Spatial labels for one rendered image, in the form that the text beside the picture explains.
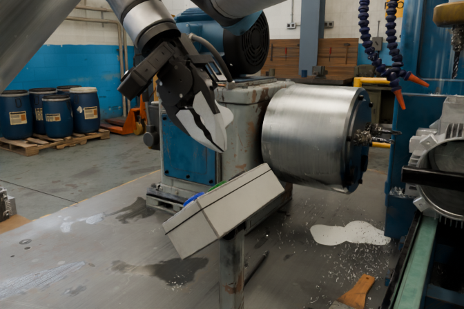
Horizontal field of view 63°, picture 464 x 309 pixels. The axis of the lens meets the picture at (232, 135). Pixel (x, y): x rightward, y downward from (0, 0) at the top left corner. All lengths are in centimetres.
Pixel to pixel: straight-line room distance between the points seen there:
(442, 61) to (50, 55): 613
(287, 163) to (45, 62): 600
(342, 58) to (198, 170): 503
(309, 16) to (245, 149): 512
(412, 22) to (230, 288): 82
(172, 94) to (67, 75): 632
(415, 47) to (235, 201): 76
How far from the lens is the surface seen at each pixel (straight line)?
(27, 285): 88
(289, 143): 84
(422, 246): 75
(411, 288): 63
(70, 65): 691
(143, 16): 61
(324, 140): 81
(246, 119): 87
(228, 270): 53
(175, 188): 105
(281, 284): 80
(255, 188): 50
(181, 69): 56
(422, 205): 83
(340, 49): 588
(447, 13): 85
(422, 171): 78
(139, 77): 51
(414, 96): 99
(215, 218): 43
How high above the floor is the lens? 125
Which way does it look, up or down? 13 degrees down
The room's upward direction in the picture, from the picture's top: straight up
